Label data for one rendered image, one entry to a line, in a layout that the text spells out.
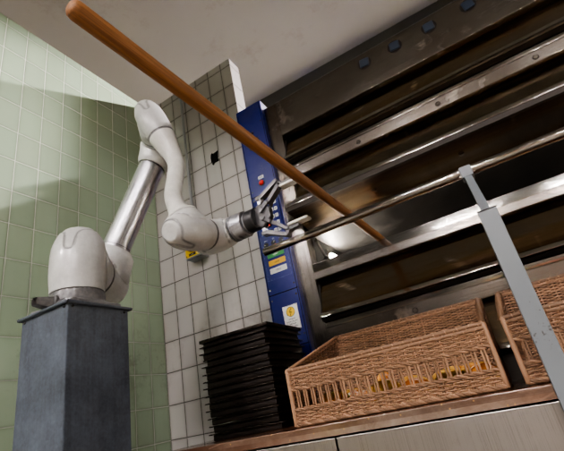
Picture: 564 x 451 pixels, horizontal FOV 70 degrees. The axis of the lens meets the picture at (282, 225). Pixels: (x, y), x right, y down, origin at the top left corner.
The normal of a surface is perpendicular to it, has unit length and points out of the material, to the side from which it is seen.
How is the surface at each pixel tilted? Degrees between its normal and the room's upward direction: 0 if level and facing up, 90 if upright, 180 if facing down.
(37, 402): 90
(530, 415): 90
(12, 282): 90
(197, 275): 90
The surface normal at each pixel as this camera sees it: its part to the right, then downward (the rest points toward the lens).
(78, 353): 0.86, -0.35
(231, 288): -0.51, -0.27
